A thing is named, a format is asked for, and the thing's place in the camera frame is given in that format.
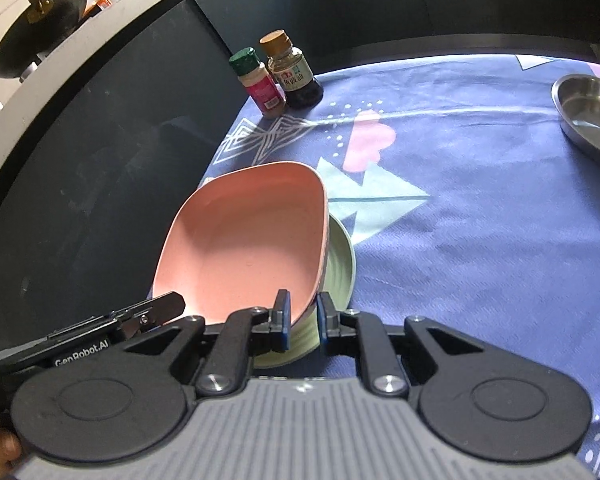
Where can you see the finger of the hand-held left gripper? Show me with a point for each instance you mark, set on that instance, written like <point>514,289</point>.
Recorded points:
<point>165,305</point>

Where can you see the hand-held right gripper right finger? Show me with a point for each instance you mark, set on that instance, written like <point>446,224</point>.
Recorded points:
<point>322,317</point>

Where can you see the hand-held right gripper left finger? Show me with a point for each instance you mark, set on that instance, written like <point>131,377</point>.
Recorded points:
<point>283,330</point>

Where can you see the green round plate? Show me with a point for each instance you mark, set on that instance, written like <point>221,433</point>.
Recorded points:
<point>337,270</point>

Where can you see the pink rounded plate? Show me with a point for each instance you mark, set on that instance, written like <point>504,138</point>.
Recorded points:
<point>240,245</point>

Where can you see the dark kitchen cabinet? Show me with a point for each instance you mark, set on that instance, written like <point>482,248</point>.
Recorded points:
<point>80,160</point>

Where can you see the blue patterned tablecloth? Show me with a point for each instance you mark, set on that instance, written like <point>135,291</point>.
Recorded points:
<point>480,235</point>

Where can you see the green-capped spice bottle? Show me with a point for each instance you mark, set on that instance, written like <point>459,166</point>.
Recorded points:
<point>262,85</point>

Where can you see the orange-capped dark sauce bottle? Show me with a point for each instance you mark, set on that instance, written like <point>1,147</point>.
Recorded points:
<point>292,77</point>

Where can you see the black wok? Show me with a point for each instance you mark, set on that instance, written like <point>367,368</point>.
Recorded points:
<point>30,45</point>

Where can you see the stainless steel bowl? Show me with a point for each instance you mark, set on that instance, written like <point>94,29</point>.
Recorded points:
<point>590,110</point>

